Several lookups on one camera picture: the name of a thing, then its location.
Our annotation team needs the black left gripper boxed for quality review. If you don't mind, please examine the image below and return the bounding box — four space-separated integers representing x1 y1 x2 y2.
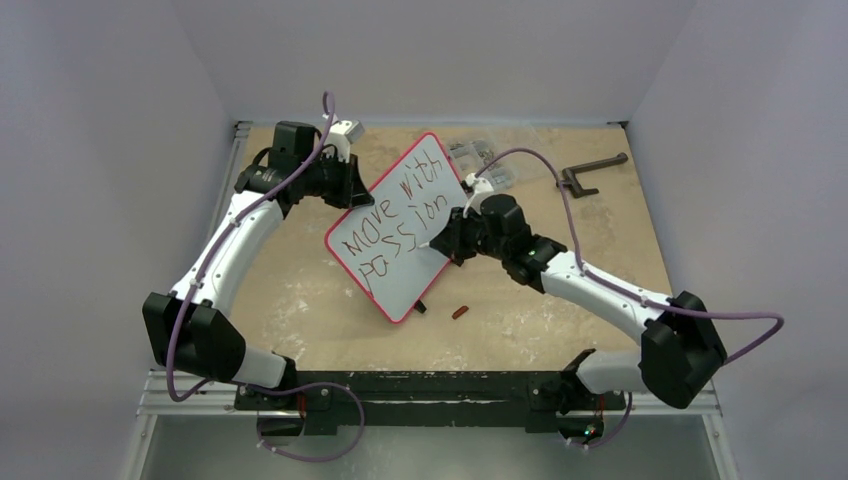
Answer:
299 150 371 209

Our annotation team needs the pink framed whiteboard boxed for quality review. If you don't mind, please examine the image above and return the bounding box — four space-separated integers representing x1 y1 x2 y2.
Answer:
324 132 466 324

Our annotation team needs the red marker cap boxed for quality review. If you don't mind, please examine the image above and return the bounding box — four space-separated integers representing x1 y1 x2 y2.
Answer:
451 305 469 320

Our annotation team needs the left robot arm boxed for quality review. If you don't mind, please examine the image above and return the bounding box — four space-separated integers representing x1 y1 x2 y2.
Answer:
142 119 374 409

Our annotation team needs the clear plastic screw box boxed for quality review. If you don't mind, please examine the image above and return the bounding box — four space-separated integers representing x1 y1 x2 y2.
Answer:
447 125 561 190

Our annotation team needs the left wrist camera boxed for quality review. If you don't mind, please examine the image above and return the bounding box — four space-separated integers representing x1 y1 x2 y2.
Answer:
324 116 365 163

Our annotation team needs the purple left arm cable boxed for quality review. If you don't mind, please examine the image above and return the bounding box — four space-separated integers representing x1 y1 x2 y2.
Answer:
165 91 336 404

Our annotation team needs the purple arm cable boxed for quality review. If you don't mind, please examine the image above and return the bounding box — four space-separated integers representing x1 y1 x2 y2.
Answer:
474 146 786 366
165 91 336 404

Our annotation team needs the dark metal crank handle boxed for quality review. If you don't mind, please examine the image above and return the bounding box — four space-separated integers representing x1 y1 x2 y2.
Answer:
557 152 630 199

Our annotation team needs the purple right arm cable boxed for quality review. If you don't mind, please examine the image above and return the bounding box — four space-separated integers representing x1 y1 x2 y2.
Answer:
474 146 786 366

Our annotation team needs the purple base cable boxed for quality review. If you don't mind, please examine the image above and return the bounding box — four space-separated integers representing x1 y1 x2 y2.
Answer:
254 380 367 464

